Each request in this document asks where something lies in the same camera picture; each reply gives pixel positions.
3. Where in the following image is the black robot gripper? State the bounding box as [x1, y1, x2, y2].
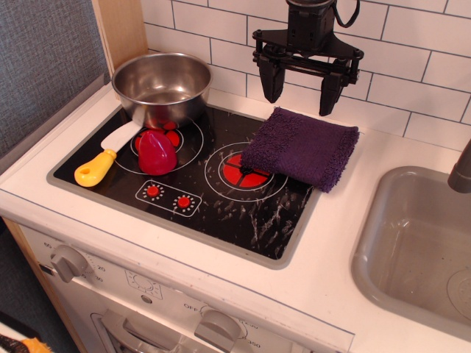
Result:
[252, 1, 364, 116]

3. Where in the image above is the silver metal pan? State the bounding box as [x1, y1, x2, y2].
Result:
[112, 53, 213, 129]

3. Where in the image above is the purple rag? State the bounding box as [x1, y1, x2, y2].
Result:
[241, 107, 360, 193]

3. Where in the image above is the black toy stovetop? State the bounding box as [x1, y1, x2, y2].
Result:
[47, 107, 321, 269]

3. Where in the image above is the red toy pepper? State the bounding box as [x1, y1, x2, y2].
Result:
[138, 130, 177, 176]

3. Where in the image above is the grey faucet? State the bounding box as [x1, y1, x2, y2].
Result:
[447, 140, 471, 193]

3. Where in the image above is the grey sink basin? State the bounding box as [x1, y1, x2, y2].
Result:
[352, 166, 470, 340]

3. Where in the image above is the grey oven knob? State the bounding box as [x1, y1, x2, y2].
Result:
[194, 310, 241, 352]

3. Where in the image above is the grey timer knob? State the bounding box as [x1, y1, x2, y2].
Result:
[51, 245, 88, 283]

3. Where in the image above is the orange black object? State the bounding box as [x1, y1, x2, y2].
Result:
[1, 335, 52, 353]

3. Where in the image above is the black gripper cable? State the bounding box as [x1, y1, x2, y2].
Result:
[330, 0, 361, 29]

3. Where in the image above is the wooden side post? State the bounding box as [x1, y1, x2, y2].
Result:
[91, 0, 148, 75]

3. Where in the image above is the yellow handled toy knife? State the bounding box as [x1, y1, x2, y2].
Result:
[74, 121, 142, 188]

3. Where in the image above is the grey oven door handle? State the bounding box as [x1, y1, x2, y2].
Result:
[99, 308, 236, 353]

